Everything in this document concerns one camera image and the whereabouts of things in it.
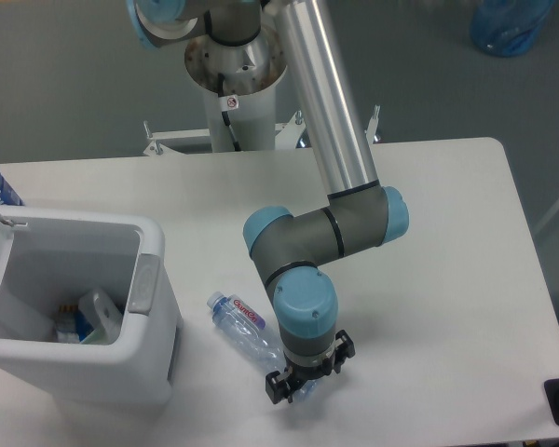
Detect white plastic trash can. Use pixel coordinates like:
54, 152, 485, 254
0, 205, 182, 405

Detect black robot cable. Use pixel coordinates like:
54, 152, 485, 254
216, 72, 242, 152

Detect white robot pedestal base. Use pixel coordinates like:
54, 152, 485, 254
142, 32, 382, 156

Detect clear plastic water bottle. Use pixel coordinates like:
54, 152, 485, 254
207, 291, 319, 402

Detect blue snack wrapper in bin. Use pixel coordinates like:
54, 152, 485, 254
55, 305, 93, 344

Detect blue plastic bag on floor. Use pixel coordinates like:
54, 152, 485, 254
469, 0, 556, 58

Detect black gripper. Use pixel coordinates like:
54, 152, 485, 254
265, 330, 355, 404

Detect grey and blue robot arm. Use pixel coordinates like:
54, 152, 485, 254
127, 1, 409, 403

